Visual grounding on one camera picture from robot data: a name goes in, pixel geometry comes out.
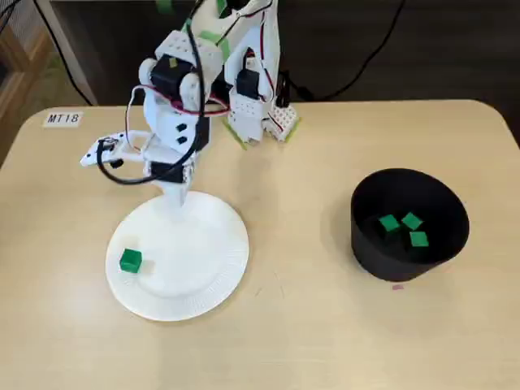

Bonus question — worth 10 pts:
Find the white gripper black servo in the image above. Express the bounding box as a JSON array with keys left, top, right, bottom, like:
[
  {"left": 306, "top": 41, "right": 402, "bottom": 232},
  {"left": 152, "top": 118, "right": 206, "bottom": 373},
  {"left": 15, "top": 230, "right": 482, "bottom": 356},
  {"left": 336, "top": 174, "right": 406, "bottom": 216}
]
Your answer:
[{"left": 141, "top": 155, "right": 197, "bottom": 223}]

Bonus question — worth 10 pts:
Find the white paper plate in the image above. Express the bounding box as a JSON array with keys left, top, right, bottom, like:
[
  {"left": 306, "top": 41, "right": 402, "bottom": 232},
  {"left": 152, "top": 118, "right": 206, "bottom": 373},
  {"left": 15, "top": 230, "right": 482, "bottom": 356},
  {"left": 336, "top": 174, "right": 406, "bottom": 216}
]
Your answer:
[{"left": 105, "top": 190, "right": 250, "bottom": 323}]

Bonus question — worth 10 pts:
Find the black pot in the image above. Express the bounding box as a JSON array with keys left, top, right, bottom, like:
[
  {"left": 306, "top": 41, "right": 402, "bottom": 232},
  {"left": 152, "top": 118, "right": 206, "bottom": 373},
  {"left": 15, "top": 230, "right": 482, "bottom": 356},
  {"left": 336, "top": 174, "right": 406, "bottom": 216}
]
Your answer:
[{"left": 349, "top": 167, "right": 471, "bottom": 283}]

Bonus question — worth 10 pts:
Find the white MT18 label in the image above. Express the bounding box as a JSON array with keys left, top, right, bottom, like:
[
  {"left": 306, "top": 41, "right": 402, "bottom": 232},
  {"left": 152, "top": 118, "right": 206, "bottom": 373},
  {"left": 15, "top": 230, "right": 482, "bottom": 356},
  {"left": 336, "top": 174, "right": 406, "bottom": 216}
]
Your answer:
[{"left": 43, "top": 111, "right": 84, "bottom": 128}]

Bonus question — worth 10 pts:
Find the black plug connector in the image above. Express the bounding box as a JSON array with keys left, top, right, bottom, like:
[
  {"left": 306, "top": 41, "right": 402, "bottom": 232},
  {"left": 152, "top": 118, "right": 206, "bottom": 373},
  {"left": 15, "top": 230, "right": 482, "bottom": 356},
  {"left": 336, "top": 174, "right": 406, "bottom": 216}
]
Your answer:
[{"left": 277, "top": 71, "right": 314, "bottom": 107}]

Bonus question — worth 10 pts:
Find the dark cabinet panel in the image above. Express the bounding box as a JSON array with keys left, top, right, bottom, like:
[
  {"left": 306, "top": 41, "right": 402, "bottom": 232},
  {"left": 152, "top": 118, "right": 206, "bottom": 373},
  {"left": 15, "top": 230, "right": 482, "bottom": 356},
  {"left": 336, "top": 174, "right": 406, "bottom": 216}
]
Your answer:
[{"left": 50, "top": 0, "right": 520, "bottom": 107}]

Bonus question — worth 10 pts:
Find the red white servo wire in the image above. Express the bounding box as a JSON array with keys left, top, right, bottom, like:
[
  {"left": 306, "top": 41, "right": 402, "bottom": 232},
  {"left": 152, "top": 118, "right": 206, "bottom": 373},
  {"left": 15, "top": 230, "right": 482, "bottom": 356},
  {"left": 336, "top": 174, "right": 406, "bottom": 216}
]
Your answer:
[{"left": 125, "top": 11, "right": 285, "bottom": 141}]

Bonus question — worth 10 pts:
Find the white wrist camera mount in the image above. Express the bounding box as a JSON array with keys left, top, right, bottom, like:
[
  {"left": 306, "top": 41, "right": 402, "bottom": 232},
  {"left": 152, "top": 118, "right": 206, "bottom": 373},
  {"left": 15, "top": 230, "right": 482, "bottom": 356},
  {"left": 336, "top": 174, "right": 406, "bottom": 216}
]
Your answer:
[{"left": 79, "top": 128, "right": 148, "bottom": 170}]

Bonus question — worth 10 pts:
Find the white post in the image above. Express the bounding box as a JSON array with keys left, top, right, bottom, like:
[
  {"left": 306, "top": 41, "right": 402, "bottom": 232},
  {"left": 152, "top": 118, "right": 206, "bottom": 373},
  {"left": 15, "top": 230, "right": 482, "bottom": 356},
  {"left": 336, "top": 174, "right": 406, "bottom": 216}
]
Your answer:
[{"left": 34, "top": 0, "right": 99, "bottom": 107}]

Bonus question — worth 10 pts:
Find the thin black cable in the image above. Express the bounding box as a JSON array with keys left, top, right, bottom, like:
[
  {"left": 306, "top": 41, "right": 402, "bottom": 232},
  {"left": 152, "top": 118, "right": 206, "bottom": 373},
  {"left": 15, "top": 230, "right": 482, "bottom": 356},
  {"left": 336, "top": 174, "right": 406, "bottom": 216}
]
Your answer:
[
  {"left": 34, "top": 0, "right": 89, "bottom": 103},
  {"left": 300, "top": 0, "right": 407, "bottom": 102}
]

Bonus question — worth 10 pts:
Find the wooden furniture frame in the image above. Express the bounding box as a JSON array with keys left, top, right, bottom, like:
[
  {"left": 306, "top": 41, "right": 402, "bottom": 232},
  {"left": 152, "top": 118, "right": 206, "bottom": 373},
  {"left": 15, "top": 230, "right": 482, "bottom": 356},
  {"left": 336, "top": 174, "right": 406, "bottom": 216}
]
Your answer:
[{"left": 0, "top": 22, "right": 56, "bottom": 135}]

